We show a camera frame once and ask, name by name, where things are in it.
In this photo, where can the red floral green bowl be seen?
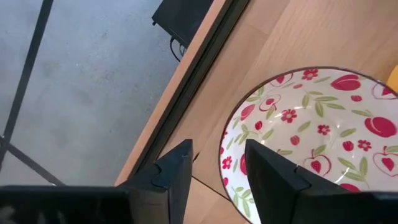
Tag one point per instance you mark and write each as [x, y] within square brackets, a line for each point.
[326, 118]

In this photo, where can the black electronics box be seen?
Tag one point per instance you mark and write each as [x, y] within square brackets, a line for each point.
[183, 18]

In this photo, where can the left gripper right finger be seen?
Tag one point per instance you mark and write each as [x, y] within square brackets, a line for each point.
[280, 186]

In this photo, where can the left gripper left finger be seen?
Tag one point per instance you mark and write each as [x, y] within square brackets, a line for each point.
[174, 174]

